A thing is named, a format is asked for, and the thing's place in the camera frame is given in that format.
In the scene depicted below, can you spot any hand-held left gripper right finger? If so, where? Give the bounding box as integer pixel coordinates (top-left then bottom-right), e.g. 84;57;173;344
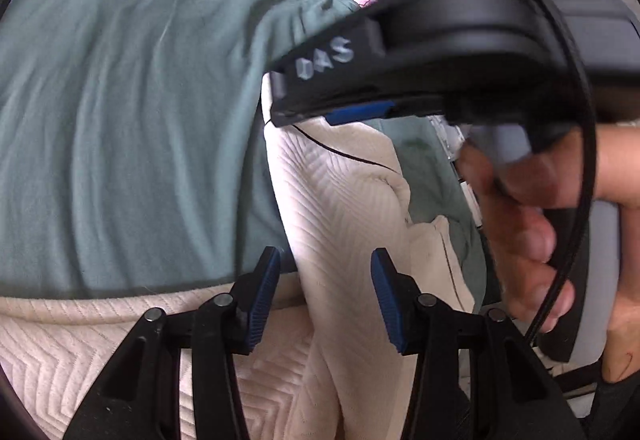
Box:
370;247;587;440

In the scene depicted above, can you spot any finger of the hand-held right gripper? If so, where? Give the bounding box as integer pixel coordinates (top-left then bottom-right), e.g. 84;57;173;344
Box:
269;18;447;128

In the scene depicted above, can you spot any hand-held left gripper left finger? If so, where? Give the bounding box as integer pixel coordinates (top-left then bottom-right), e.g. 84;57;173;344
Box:
62;246;282;440

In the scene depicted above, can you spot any white quilted blanket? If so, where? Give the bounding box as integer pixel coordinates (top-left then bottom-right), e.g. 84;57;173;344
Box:
0;70;488;440

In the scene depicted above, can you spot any person's right forearm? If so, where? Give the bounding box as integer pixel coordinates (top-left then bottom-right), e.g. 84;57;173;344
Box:
585;365;640;440

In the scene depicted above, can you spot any person's right hand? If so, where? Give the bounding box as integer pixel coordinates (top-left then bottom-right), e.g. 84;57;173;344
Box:
457;123;640;383

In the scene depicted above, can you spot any green bed duvet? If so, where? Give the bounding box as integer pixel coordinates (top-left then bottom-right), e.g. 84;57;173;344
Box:
0;0;488;301

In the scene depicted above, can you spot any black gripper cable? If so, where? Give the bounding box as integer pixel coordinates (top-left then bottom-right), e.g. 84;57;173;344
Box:
465;0;599;346

